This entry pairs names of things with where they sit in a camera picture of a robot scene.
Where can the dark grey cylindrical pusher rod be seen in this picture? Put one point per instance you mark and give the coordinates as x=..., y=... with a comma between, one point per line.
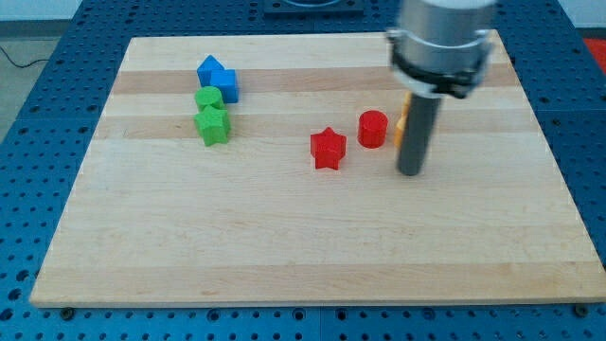
x=419, y=118

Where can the yellow hexagon block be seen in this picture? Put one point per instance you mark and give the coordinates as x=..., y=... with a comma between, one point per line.
x=400, y=126

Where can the wooden board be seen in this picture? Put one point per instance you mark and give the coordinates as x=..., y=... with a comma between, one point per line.
x=156, y=218

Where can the red cylinder block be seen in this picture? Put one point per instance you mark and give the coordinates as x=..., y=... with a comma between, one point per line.
x=372, y=128

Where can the red star block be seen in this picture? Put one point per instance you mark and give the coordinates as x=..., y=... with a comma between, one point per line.
x=328, y=149

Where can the blue cube block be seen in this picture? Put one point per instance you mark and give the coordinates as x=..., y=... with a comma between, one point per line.
x=227, y=82

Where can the green star block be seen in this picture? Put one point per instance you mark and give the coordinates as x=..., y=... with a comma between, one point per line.
x=213, y=125

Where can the blue pentagon block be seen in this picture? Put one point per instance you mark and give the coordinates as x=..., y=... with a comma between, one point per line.
x=207, y=66

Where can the green cylinder block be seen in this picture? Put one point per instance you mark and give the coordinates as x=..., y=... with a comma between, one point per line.
x=209, y=96

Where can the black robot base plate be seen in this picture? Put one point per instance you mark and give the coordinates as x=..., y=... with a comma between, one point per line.
x=284, y=7

